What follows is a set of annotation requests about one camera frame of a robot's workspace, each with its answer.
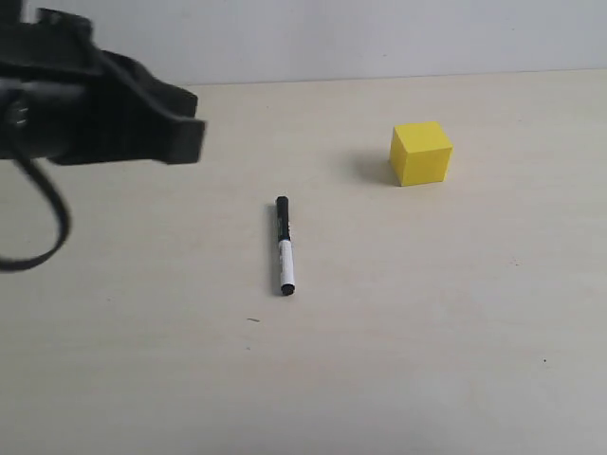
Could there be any black cable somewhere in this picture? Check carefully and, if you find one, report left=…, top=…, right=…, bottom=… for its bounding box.
left=0, top=155, right=72, bottom=274

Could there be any yellow cube block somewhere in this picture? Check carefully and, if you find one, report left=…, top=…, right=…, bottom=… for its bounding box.
left=389, top=121, right=453, bottom=187

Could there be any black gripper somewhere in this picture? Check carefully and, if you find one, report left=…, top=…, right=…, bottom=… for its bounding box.
left=1, top=6, right=206, bottom=166

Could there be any black and white marker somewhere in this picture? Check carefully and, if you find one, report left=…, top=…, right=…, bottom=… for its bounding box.
left=276, top=195, right=296, bottom=296

